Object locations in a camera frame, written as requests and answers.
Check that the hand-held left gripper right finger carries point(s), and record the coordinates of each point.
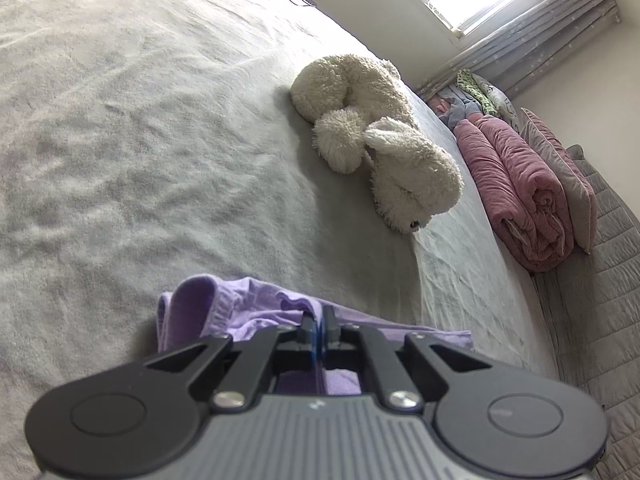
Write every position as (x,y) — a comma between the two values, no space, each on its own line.
(327,335)

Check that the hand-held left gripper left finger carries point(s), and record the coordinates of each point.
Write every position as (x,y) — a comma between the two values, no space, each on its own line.
(310,340)

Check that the purple pants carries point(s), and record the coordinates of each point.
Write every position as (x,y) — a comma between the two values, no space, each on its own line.
(240,305)

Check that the white plush dog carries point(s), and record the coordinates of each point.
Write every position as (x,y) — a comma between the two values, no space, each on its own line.
(400,170)

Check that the pink folded quilt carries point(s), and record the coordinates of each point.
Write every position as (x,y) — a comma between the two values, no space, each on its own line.
(515,190)

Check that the grey bed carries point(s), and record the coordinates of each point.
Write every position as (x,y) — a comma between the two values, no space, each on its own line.
(150,135)

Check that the grey quilted headboard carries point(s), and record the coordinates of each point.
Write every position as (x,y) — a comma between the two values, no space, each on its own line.
(600,310)

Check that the green floral cloth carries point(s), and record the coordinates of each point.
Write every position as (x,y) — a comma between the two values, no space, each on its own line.
(475,92)

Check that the pink grey pillow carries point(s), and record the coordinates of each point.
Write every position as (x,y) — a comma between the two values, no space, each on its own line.
(570,185)

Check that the white printed pillow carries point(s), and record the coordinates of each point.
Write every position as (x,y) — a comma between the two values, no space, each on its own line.
(502,102)

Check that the grey star curtain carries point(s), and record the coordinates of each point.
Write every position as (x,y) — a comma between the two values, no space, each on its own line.
(540,30)

